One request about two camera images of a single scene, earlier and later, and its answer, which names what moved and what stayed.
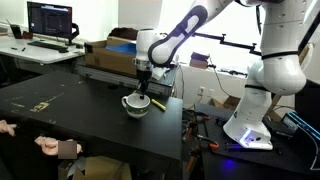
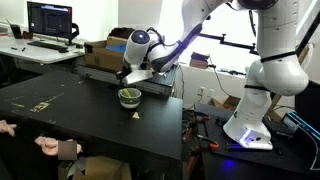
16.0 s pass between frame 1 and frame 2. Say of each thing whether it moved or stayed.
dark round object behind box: stayed
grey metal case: stayed
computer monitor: stayed
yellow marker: moved
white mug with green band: moved
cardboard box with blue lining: stayed
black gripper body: moved
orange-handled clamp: stayed
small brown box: stayed
